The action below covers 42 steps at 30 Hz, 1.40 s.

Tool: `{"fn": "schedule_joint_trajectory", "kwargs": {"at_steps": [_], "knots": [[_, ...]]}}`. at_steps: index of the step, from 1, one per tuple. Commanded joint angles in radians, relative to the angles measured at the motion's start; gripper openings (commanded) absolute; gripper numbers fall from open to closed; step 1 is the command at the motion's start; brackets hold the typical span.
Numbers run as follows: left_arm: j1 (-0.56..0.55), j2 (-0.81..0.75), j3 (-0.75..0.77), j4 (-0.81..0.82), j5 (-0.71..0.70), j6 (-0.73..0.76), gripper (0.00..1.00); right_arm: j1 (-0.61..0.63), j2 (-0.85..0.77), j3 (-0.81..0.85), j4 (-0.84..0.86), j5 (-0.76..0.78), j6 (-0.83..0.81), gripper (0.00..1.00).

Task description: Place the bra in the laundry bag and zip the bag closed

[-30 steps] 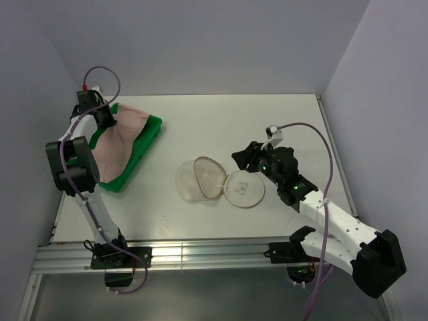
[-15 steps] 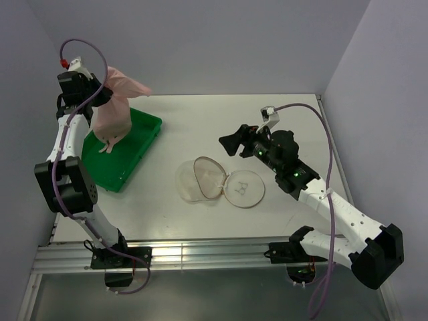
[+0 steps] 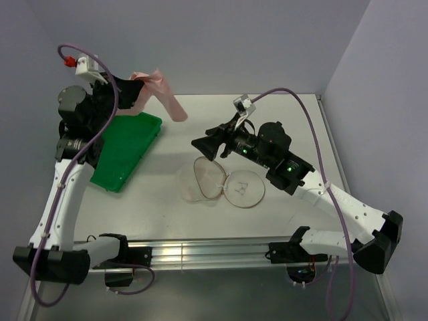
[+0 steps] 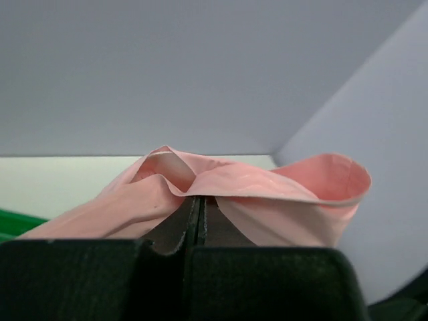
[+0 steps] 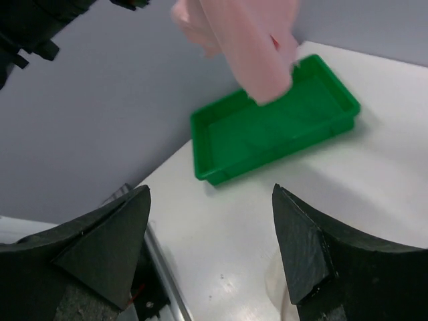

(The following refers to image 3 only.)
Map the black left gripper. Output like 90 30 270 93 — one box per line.
86 71 142 132

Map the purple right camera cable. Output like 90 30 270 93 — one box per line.
249 88 355 315

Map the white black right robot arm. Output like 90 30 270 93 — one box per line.
191 118 403 275

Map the pink bra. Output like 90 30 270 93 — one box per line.
124 69 188 122

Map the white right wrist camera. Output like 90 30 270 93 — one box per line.
233 94 255 130

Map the white mesh laundry bag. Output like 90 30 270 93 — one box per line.
176 156 265 209

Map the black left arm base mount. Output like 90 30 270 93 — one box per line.
98 246 155 295

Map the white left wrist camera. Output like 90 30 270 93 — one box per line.
64 53 108 84

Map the purple camera cable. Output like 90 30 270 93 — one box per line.
249 88 355 315
29 43 122 308

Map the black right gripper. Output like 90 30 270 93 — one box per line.
191 112 272 169

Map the green plastic tray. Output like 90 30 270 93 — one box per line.
90 112 163 193

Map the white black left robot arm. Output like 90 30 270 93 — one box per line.
13 74 144 285

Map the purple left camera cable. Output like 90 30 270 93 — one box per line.
29 43 122 308

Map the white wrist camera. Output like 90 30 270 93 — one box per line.
233 94 255 130
64 53 108 84

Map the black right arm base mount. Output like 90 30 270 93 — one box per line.
264 242 316 287

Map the aluminium table edge rail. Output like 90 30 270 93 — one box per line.
128 237 289 272

